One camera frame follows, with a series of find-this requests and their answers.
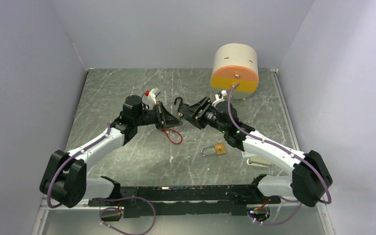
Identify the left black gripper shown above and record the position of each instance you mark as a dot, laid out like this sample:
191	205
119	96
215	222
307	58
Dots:
164	119

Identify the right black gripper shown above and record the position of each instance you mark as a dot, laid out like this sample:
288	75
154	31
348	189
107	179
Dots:
192	112

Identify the black padlock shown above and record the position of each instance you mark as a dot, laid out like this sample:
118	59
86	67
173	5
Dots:
181	105

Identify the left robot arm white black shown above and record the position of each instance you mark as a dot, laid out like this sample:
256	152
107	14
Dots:
65	181

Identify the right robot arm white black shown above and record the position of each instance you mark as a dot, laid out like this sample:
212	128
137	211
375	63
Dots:
308	178

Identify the brass padlock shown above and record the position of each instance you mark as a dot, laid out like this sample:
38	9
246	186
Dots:
215	149

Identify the cylindrical drawer box orange yellow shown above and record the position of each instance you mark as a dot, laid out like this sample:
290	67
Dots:
235	63

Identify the beige white stapler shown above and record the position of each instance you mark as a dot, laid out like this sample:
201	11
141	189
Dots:
258	161

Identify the red cable lock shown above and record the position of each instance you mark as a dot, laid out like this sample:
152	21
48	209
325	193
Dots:
173	136

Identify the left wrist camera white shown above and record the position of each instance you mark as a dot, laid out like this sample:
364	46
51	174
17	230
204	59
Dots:
152	95

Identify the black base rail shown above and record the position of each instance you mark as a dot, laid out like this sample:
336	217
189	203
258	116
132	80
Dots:
181	200

